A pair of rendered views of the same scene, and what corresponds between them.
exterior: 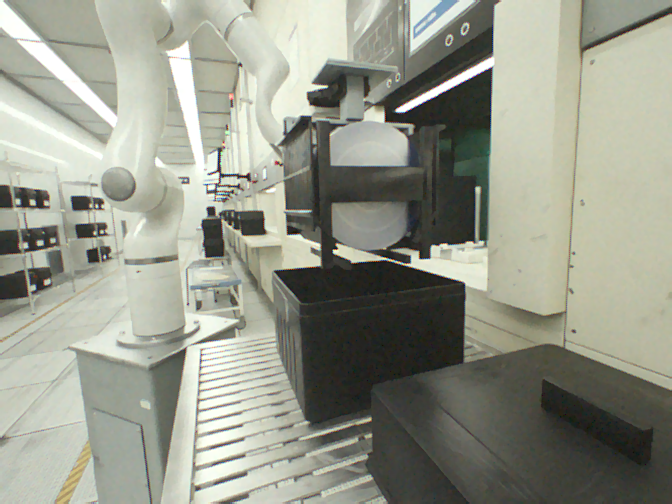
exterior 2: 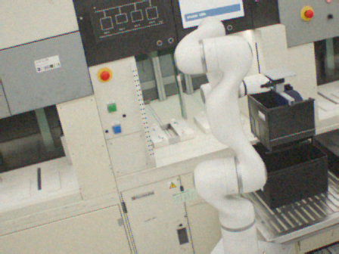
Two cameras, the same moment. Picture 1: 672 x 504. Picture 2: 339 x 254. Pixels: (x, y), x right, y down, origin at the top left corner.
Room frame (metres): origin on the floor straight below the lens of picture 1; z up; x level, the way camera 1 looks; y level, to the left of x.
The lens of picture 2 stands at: (0.73, 1.81, 1.89)
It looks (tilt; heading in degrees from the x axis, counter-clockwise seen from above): 23 degrees down; 279
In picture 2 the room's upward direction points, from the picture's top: 10 degrees counter-clockwise
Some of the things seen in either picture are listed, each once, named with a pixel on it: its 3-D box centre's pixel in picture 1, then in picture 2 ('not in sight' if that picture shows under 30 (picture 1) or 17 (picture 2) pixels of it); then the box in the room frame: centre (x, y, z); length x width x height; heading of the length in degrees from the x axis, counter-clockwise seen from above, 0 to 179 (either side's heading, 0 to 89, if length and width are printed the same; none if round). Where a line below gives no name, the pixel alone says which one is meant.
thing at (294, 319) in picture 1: (357, 320); (285, 168); (0.59, -0.04, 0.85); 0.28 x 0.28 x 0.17; 19
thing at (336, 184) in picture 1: (352, 170); (280, 109); (0.59, -0.04, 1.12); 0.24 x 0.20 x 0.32; 109
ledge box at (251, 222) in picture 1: (251, 222); not in sight; (3.57, 0.90, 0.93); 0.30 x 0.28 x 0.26; 18
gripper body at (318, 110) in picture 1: (331, 107); (253, 84); (0.69, 0.00, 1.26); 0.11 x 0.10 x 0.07; 19
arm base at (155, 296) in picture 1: (156, 296); (240, 243); (0.80, 0.45, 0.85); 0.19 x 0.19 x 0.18
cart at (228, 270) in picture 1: (217, 295); not in sight; (3.16, 1.19, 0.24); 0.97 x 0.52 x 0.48; 23
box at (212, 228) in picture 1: (212, 227); not in sight; (4.44, 1.66, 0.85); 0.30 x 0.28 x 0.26; 20
